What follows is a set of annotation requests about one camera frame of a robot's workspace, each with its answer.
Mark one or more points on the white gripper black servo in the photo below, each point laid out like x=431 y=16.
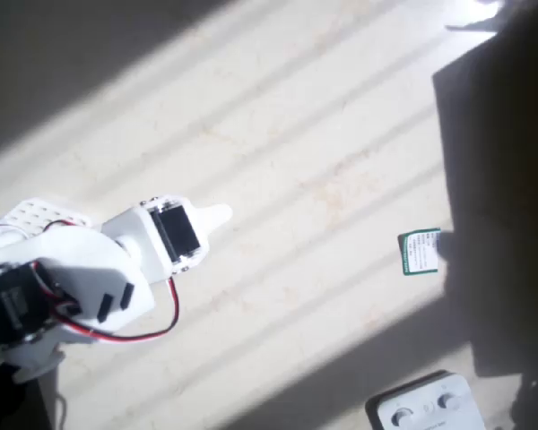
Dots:
x=177 y=233

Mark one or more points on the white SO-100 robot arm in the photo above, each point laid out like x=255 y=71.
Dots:
x=94 y=260

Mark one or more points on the green white label card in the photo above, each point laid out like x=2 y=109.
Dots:
x=419 y=253

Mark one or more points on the black box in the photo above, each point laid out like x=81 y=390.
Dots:
x=13 y=403

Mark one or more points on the dark flat mat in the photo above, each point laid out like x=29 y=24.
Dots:
x=497 y=179

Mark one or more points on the white device with two knobs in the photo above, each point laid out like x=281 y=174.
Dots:
x=430 y=403

